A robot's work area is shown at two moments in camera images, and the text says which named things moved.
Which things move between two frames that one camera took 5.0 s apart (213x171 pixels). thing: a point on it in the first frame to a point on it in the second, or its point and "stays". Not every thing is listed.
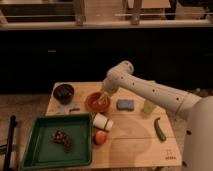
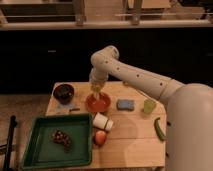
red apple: x=100 y=137 stays
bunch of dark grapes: x=60 y=137 stays
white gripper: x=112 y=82 to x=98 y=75
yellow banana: x=105 y=97 to x=96 y=90
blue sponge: x=125 y=105 stays
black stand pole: x=7 y=158 stays
